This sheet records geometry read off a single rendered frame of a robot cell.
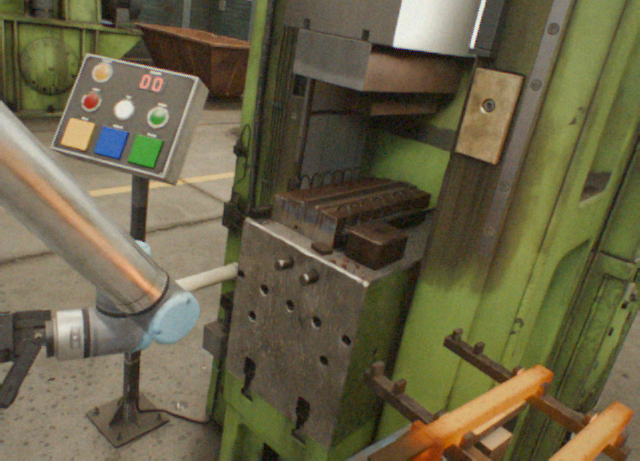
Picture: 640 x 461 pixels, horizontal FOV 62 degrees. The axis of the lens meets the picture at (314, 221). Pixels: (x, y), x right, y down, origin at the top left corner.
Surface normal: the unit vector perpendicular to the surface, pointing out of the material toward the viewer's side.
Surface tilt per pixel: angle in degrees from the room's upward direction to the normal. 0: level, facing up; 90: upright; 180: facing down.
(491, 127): 90
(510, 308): 90
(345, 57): 90
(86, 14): 79
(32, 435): 0
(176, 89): 60
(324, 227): 90
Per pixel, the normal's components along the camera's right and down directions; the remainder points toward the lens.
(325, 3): -0.66, 0.17
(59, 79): 0.67, 0.42
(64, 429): 0.17, -0.92
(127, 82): -0.16, -0.20
